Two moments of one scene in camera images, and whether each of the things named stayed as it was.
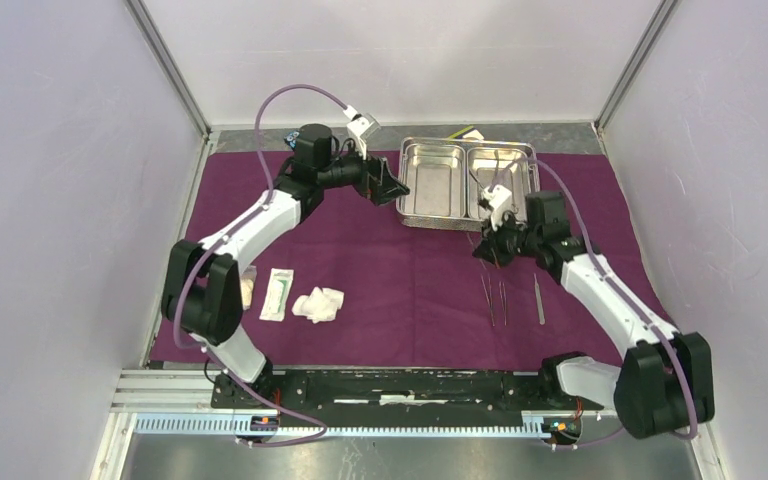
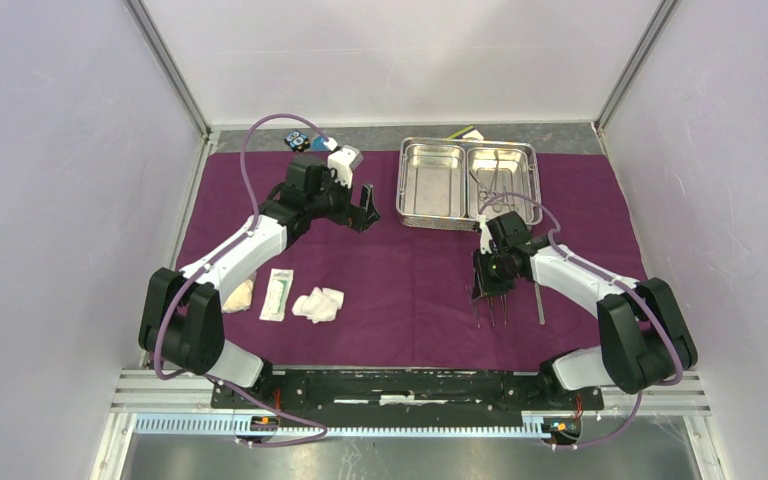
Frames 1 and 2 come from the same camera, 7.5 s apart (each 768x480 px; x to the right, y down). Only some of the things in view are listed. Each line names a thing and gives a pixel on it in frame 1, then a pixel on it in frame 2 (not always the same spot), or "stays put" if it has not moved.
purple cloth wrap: (340, 286) stays put
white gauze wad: (321, 305) stays put
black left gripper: (385, 188) to (359, 218)
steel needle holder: (490, 298) stays put
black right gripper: (489, 246) to (482, 285)
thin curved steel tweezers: (503, 297) stays put
